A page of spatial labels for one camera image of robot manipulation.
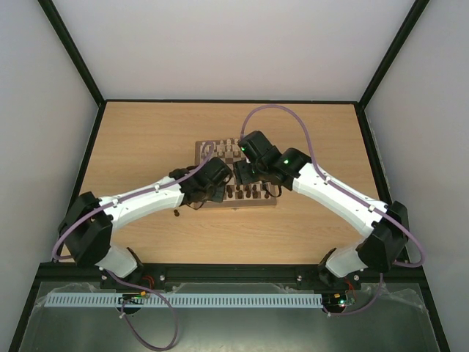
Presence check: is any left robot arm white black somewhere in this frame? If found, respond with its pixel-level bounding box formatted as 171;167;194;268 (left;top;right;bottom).
52;157;232;279

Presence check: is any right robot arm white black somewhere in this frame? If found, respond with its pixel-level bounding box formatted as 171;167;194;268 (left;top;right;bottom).
234;131;409;287

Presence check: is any wooden chess board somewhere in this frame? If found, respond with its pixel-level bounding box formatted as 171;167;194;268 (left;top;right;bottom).
191;138;278;210

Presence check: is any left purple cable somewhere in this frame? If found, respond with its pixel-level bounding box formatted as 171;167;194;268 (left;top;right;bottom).
51;141;180;349

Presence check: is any purple cable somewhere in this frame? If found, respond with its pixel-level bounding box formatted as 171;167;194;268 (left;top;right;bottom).
51;141;180;349
240;104;428;317

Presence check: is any white slotted cable duct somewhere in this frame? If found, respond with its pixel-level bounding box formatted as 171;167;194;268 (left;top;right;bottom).
44;293;323;309

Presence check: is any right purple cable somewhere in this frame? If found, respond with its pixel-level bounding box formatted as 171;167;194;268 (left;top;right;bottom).
240;104;428;317

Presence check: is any black aluminium rail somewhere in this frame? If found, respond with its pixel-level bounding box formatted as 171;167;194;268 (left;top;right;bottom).
36;262;426;285

